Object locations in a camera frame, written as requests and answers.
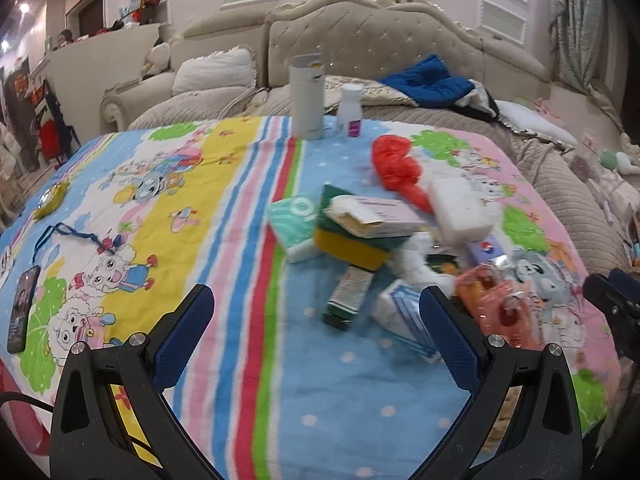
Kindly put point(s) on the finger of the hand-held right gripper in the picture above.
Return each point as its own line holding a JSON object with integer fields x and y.
{"x": 612, "y": 300}
{"x": 625, "y": 277}

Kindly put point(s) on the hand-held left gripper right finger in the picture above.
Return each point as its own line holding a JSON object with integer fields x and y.
{"x": 450, "y": 342}

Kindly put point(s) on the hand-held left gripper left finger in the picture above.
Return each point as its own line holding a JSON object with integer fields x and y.
{"x": 185, "y": 342}

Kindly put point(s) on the white blue box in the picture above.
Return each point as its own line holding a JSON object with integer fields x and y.
{"x": 400, "y": 317}

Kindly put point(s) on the green orange packet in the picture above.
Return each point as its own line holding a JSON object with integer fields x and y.
{"x": 442, "y": 262}

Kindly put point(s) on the green yellow scouring sponge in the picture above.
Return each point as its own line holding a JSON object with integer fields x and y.
{"x": 350, "y": 249}

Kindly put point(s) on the white medicine box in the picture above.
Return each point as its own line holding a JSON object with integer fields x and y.
{"x": 395, "y": 215}

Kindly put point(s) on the teal tissue packet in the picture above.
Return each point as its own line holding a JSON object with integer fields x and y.
{"x": 292, "y": 222}

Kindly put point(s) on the red plastic bag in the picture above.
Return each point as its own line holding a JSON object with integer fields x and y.
{"x": 397, "y": 162}

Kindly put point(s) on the pink plastic packet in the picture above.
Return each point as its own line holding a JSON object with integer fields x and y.
{"x": 495, "y": 305}

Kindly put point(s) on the crumpled white tissue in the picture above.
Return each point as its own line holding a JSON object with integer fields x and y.
{"x": 417, "y": 260}

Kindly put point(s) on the small purple packet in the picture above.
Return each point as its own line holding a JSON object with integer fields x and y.
{"x": 482, "y": 252}

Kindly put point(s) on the green tube box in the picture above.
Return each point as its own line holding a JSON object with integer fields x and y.
{"x": 347, "y": 295}

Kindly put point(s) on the green plush toy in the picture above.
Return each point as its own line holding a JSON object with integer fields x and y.
{"x": 612, "y": 159}

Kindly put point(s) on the white foam block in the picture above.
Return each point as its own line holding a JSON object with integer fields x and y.
{"x": 457, "y": 207}

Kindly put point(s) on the printed cartoon blanket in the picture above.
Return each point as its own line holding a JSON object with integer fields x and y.
{"x": 225, "y": 185}

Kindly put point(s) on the black smartphone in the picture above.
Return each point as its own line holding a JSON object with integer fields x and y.
{"x": 22, "y": 310}

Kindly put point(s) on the white fringed pillow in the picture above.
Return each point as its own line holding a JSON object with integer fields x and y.
{"x": 535, "y": 120}

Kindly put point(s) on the gold wrapper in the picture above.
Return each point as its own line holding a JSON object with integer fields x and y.
{"x": 50, "y": 201}

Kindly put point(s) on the black white cloth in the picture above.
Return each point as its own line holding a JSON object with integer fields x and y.
{"x": 477, "y": 102}

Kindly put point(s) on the grey patterned curtain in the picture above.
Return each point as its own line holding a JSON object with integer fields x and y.
{"x": 580, "y": 35}

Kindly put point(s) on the small white bottle pink label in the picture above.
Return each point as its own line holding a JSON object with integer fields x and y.
{"x": 351, "y": 110}

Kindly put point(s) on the blue knit cloth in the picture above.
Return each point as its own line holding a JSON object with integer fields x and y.
{"x": 430, "y": 82}

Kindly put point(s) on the white ruffled cushion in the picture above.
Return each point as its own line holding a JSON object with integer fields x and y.
{"x": 215, "y": 72}

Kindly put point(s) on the tall white cylindrical bottle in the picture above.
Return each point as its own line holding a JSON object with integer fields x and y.
{"x": 307, "y": 100}

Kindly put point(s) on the white plush toy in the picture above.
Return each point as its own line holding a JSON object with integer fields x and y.
{"x": 159, "y": 57}

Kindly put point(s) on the beige tufted sofa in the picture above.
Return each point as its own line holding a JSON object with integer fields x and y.
{"x": 380, "y": 35}

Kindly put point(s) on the red black bag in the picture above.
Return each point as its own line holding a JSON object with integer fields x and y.
{"x": 150, "y": 2}

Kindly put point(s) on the dark wooden door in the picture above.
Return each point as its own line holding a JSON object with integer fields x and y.
{"x": 87, "y": 12}

